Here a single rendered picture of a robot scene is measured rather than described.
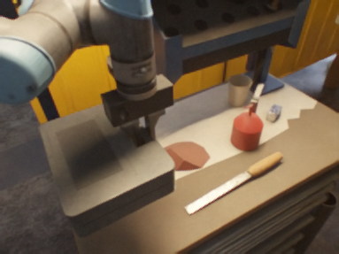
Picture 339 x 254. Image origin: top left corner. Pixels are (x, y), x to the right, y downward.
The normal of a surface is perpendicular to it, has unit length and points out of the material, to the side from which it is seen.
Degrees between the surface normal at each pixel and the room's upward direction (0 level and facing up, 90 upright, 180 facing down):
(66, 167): 0
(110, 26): 79
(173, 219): 0
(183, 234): 0
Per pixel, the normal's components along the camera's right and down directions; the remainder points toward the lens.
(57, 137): -0.04, -0.75
